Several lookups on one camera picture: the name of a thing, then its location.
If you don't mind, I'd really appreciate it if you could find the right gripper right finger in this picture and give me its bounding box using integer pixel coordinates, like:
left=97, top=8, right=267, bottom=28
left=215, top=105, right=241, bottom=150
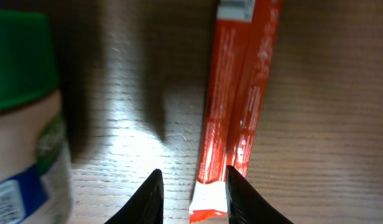
left=226, top=165, right=293, bottom=224

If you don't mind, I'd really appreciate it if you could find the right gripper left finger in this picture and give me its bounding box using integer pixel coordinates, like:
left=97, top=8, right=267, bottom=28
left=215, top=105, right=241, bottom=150
left=105, top=169, right=164, bottom=224

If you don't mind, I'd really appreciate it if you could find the red stick packet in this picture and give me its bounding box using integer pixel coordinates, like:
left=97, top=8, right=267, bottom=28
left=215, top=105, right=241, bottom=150
left=188, top=0, right=284, bottom=224

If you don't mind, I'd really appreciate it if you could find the green lid jar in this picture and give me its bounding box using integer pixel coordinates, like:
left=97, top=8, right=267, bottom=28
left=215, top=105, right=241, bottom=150
left=0, top=9, right=72, bottom=223

